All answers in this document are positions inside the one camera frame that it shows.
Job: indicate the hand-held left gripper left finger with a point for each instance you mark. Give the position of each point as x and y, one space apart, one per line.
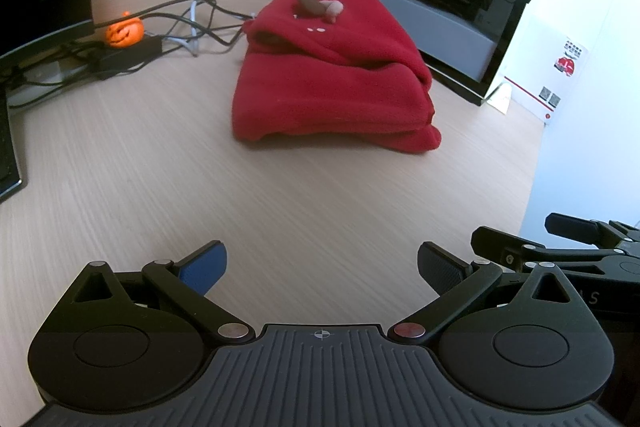
206 267

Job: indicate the black power adapter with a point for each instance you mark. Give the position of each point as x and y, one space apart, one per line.
127 56

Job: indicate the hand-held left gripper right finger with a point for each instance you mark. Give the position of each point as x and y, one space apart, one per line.
442 269

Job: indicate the white card with red print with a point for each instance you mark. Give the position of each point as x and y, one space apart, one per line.
530 99

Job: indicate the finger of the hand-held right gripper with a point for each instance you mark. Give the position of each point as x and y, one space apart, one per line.
500 243
570 224

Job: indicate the red and white wall sticker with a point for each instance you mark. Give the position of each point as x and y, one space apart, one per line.
569 59

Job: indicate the red fleece hooded garment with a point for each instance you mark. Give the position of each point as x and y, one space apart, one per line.
325 97

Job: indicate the orange pumpkin figure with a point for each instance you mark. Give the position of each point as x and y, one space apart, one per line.
125 31

